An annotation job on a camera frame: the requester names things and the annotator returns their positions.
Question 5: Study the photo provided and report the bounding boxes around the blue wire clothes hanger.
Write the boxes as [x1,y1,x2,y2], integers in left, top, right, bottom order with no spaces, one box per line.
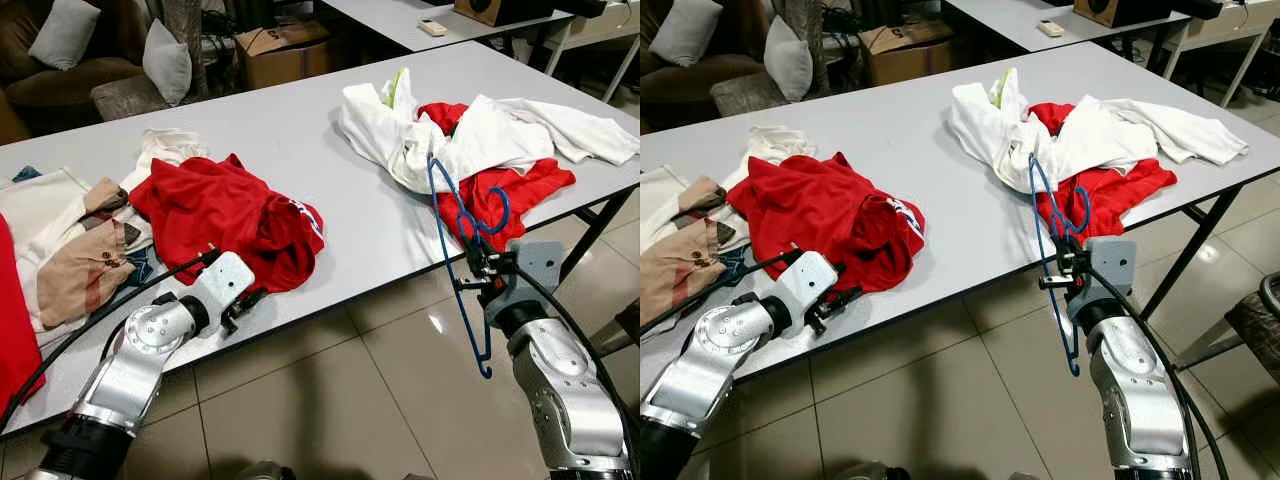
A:
[425,153,513,381]
[1027,152,1093,379]

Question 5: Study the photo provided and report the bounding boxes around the red shirt white lettering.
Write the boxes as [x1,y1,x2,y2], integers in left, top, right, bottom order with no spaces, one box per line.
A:
[727,152,927,294]
[128,153,326,294]

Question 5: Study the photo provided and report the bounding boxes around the plain red garment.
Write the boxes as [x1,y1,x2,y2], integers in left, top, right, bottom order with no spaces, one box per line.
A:
[1028,100,1179,241]
[415,100,578,253]

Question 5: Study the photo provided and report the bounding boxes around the dark blue denim garment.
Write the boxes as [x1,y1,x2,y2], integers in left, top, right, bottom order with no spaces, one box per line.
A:
[715,245,751,288]
[122,244,159,291]

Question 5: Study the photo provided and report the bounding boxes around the white long sleeve shirt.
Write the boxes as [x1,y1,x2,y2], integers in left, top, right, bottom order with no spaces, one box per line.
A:
[335,68,641,196]
[948,68,1251,196]

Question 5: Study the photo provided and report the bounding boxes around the khaki beige garment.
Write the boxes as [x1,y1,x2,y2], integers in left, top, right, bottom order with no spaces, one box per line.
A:
[640,178,746,326]
[35,178,156,329]

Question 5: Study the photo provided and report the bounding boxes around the cream knit garment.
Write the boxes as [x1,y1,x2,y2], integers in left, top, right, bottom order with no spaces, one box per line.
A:
[122,128,209,193]
[745,125,816,166]

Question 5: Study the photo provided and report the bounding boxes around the white folded garment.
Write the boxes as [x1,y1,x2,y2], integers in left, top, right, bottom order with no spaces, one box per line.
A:
[640,165,701,251]
[0,168,151,336]

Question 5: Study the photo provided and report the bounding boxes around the dark woven stool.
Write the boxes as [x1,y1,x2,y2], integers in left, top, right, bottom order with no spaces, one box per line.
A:
[1225,270,1280,356]

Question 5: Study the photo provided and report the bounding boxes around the red cloth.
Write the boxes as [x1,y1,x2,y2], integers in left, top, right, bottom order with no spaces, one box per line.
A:
[0,215,46,416]

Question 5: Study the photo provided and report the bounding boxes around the grey brown footstool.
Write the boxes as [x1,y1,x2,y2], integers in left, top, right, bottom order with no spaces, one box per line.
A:
[92,75,186,123]
[710,72,801,119]

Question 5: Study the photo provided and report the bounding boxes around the white folding table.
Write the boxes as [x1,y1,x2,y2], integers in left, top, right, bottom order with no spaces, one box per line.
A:
[318,0,641,106]
[945,0,1280,111]

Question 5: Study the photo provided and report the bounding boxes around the grey throw pillow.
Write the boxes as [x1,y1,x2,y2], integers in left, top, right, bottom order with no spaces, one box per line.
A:
[28,0,101,71]
[764,15,814,103]
[650,0,723,68]
[142,18,193,107]

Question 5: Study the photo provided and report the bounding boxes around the brown cardboard box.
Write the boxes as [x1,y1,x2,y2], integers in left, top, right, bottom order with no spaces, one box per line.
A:
[235,22,336,91]
[860,22,951,86]

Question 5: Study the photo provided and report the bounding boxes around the wooden speaker box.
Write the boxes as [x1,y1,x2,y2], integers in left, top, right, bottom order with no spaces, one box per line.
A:
[453,0,561,28]
[1073,0,1181,28]

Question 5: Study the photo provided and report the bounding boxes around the brown sofa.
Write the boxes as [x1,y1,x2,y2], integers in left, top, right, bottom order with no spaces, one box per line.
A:
[0,0,151,141]
[640,0,771,126]

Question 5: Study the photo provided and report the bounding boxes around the grey patterned curtain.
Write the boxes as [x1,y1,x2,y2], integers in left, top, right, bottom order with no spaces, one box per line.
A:
[785,0,831,96]
[160,0,206,101]

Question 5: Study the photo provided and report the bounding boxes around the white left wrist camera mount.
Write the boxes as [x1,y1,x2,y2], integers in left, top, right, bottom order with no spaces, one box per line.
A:
[190,250,257,326]
[775,250,839,326]

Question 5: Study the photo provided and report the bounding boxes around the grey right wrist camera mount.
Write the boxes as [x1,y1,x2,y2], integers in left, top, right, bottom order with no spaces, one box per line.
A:
[487,240,564,326]
[1068,237,1138,321]

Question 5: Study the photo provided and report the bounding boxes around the black metal table frame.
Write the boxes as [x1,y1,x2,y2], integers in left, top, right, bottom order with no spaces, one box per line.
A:
[555,183,641,301]
[1138,170,1280,373]

